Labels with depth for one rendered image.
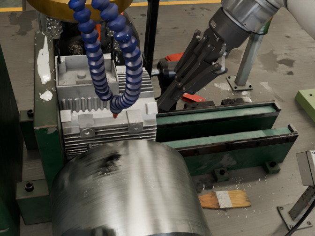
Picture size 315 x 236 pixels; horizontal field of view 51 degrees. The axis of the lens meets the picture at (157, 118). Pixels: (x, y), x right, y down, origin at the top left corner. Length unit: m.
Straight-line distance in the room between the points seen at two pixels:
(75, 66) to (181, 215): 0.42
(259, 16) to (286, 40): 1.07
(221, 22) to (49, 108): 0.34
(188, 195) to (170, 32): 1.08
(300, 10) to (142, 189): 0.34
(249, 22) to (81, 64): 0.36
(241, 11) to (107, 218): 0.39
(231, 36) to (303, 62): 0.96
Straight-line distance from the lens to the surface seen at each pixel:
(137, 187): 0.48
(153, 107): 0.71
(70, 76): 0.73
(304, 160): 0.76
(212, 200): 0.92
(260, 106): 1.05
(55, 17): 0.55
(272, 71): 1.43
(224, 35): 0.62
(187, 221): 0.49
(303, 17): 0.53
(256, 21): 0.62
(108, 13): 0.38
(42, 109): 0.62
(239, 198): 0.95
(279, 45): 1.62
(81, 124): 0.68
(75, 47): 0.89
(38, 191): 0.78
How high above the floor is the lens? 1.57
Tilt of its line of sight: 45 degrees down
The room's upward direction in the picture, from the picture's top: 8 degrees clockwise
